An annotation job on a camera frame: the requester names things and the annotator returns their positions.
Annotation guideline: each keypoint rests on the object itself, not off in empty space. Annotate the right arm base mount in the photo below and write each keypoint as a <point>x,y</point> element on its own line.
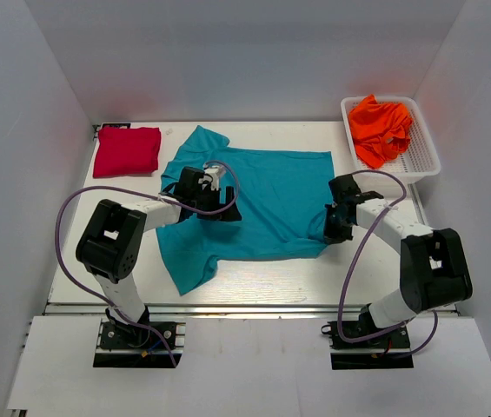
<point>390,351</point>

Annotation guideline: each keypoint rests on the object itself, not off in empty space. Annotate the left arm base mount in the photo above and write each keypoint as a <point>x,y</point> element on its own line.
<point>121,345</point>

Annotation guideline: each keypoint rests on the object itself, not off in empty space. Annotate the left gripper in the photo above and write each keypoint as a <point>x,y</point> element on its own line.
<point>228,197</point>

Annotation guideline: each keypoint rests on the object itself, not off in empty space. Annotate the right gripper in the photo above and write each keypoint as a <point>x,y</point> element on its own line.
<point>331,234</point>

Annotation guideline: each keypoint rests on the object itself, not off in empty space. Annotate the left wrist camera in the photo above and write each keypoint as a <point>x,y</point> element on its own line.
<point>212,177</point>

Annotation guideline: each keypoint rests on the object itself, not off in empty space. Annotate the orange t-shirt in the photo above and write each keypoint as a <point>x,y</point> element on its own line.
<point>380,131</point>

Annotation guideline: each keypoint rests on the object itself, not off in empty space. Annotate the aluminium table edge rail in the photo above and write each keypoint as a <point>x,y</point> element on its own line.
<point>170,312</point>

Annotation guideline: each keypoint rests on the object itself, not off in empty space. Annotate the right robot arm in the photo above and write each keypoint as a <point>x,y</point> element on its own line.
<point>433,266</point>

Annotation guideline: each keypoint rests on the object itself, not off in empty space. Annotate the folded red t-shirt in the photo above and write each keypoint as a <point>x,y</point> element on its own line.
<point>123,152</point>

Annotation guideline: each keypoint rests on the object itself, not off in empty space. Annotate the teal t-shirt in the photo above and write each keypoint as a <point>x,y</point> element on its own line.
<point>282,201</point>

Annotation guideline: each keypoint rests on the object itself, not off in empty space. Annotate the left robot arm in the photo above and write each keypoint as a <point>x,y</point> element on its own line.
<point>111,241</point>

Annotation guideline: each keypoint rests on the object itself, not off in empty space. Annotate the white plastic basket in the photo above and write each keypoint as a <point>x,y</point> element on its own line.
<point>419,161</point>

